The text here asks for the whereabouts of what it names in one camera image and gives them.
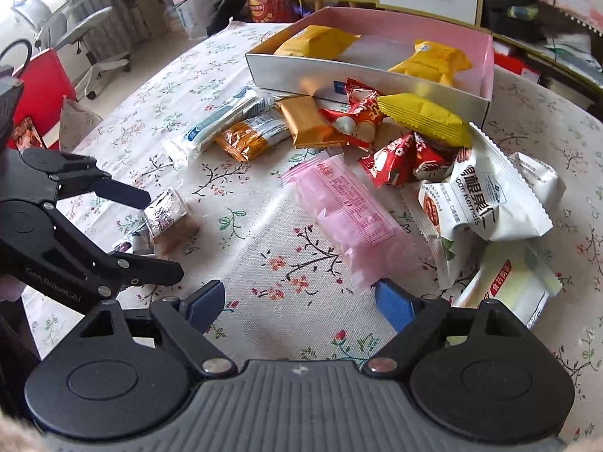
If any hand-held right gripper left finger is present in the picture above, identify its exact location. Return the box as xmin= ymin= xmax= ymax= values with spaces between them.
xmin=80 ymin=279 xmax=237 ymax=380

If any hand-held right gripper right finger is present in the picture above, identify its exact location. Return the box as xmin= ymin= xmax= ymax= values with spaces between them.
xmin=360 ymin=279 xmax=526 ymax=380

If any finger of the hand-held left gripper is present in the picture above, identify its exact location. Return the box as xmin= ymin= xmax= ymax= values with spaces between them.
xmin=96 ymin=252 xmax=185 ymax=299
xmin=19 ymin=147 xmax=152 ymax=209

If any small silver snack packet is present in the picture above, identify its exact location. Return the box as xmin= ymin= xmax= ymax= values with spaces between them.
xmin=113 ymin=187 xmax=190 ymax=256

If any pink translucent snack packet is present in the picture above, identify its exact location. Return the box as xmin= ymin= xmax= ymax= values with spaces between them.
xmin=279 ymin=151 xmax=425 ymax=295

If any white blue snack packet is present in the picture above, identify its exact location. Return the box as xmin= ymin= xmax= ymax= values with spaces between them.
xmin=162 ymin=87 xmax=265 ymax=169

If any pink cardboard box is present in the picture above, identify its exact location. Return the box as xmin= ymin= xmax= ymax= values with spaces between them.
xmin=245 ymin=6 xmax=495 ymax=129

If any floral tablecloth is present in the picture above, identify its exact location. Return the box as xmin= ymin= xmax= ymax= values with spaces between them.
xmin=21 ymin=21 xmax=603 ymax=443

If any white pale-yellow snack packet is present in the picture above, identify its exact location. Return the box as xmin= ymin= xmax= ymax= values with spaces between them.
xmin=452 ymin=240 xmax=563 ymax=330

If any red paper bag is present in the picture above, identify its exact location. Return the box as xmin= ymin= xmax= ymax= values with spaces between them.
xmin=12 ymin=49 xmax=78 ymax=151

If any orange clear snack packet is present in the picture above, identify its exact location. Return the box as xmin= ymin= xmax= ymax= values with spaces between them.
xmin=213 ymin=114 xmax=293 ymax=162

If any red candy packet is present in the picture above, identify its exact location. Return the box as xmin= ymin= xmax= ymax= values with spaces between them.
xmin=319 ymin=78 xmax=383 ymax=149
xmin=358 ymin=133 xmax=418 ymax=188

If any white black-print snack packet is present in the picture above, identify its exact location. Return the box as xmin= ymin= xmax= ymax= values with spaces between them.
xmin=450 ymin=125 xmax=553 ymax=242

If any red brown snack packet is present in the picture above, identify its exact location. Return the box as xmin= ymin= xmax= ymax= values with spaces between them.
xmin=412 ymin=132 xmax=472 ymax=184

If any grey office chair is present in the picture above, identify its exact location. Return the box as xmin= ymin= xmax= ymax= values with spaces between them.
xmin=14 ymin=0 xmax=131 ymax=101

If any plain white snack packet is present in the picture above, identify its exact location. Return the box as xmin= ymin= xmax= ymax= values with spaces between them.
xmin=508 ymin=152 xmax=567 ymax=212

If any plain yellow snack packet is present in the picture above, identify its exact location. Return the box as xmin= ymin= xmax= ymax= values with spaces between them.
xmin=273 ymin=25 xmax=361 ymax=62
xmin=377 ymin=93 xmax=473 ymax=148

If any white shopping bag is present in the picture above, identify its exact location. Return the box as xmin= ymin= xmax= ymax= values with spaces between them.
xmin=172 ymin=0 xmax=227 ymax=42

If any gold foil snack packet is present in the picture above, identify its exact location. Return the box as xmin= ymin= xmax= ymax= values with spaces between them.
xmin=274 ymin=95 xmax=349 ymax=149

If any black flat panel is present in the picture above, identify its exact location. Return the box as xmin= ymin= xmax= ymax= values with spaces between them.
xmin=206 ymin=0 xmax=248 ymax=36

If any yellow packet with blue logo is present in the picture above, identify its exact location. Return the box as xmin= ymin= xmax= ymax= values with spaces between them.
xmin=389 ymin=40 xmax=473 ymax=88

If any loose stack of papers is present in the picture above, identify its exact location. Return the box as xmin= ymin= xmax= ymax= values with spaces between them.
xmin=542 ymin=33 xmax=603 ymax=81

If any black storage box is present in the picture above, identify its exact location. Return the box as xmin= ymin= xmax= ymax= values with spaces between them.
xmin=481 ymin=0 xmax=547 ymax=44

